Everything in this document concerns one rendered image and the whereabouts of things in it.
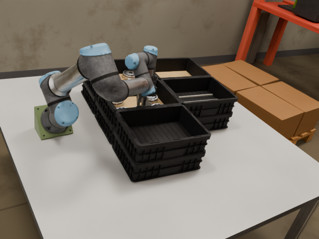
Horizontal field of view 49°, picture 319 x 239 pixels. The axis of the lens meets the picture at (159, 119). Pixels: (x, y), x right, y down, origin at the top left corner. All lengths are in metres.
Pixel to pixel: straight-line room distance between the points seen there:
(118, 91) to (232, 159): 0.88
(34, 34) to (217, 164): 2.49
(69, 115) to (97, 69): 0.42
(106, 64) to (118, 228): 0.66
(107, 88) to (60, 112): 0.40
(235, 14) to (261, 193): 3.57
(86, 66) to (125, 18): 2.73
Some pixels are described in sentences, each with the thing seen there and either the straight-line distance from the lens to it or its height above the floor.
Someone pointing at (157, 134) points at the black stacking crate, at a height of 0.83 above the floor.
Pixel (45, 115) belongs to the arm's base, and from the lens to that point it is 1.85.
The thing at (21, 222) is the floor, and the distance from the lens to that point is 2.44.
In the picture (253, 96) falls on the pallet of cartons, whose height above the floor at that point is 0.43.
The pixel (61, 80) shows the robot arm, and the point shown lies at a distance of 1.61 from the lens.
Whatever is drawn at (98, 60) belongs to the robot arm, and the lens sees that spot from 1.36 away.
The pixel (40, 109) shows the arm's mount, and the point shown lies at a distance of 1.91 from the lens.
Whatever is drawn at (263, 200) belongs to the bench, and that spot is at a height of 0.70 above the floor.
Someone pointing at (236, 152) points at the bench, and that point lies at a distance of 2.07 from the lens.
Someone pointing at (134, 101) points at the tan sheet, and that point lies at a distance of 2.05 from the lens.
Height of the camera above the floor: 1.84
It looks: 32 degrees down
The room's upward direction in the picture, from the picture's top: 12 degrees clockwise
